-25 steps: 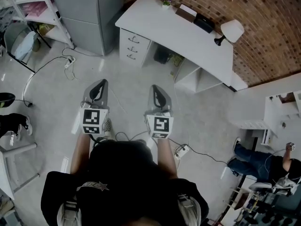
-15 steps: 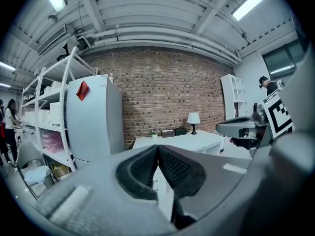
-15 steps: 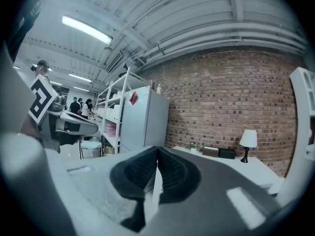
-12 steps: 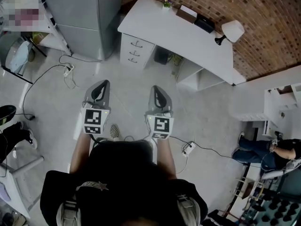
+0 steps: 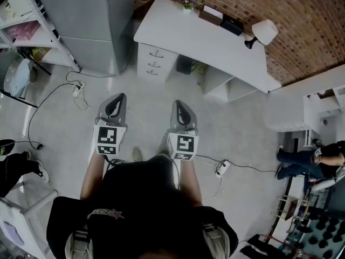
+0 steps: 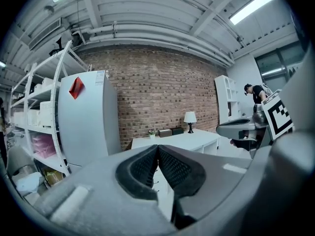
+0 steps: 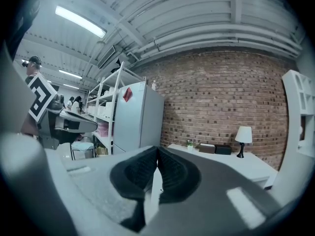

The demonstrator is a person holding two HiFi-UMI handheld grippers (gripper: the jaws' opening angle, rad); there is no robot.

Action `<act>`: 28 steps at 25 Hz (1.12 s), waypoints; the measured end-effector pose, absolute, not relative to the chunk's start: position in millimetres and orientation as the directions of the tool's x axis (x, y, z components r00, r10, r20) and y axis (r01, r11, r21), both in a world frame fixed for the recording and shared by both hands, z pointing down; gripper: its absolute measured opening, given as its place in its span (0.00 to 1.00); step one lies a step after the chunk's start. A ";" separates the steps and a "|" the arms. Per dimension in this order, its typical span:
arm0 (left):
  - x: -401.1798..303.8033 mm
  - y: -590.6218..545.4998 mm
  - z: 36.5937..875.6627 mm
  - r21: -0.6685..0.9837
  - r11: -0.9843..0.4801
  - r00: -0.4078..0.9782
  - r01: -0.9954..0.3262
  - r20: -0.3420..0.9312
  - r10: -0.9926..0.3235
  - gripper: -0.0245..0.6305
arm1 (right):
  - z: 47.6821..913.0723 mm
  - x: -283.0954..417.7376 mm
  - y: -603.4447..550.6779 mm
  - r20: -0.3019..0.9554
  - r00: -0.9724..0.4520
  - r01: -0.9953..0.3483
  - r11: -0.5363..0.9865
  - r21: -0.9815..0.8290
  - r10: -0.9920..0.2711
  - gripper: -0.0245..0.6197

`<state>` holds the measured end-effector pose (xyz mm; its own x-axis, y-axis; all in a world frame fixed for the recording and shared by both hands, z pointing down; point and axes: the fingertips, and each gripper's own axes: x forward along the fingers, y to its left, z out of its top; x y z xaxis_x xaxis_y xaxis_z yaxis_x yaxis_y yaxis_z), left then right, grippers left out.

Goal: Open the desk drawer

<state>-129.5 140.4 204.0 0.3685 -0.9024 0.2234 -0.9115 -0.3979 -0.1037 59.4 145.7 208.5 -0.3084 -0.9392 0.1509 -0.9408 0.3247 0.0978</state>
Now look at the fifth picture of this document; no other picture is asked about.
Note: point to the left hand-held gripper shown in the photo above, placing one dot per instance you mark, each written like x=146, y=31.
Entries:
x=107, y=139

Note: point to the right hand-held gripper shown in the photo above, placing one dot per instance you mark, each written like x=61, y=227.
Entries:
x=183, y=144

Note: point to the white desk drawer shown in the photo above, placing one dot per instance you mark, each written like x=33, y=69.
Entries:
x=161, y=65
x=159, y=74
x=164, y=53

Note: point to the person's left forearm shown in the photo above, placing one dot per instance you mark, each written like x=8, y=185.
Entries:
x=91, y=177

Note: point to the person's right forearm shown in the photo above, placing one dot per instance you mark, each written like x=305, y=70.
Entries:
x=190, y=182

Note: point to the white desk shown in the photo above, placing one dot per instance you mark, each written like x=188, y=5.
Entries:
x=188, y=34

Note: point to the white shade desk lamp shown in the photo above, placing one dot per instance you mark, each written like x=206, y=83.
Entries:
x=265, y=31

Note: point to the person's checkered right shoe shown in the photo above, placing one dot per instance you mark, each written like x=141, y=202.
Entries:
x=163, y=146

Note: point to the person's checkered shoe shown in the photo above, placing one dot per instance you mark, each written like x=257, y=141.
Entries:
x=163, y=146
x=137, y=154

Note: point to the white power strip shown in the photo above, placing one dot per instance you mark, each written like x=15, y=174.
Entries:
x=78, y=89
x=222, y=167

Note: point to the black bin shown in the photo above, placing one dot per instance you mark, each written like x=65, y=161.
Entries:
x=184, y=65

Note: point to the person's checkered left shoe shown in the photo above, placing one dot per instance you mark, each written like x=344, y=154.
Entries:
x=137, y=154

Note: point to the grey metal cabinet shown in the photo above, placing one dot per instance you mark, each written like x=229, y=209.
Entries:
x=86, y=23

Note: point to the black device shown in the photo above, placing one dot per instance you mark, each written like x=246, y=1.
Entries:
x=231, y=26

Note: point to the chair with blue cloth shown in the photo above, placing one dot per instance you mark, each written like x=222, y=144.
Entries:
x=19, y=77

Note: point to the brown box with white top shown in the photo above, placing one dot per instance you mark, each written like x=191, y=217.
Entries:
x=210, y=15

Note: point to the person's black shirt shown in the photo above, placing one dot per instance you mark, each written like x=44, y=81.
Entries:
x=145, y=214

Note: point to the white metal shelf rack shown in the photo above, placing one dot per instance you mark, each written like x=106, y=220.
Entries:
x=35, y=34

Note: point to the small potted purple flower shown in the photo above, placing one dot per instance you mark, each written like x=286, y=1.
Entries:
x=188, y=4

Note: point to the pink box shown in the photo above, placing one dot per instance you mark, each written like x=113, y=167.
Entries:
x=23, y=30

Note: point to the white shelf unit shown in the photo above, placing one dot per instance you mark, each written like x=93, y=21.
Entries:
x=320, y=109

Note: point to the white table with grey legs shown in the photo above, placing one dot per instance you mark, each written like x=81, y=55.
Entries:
x=16, y=225

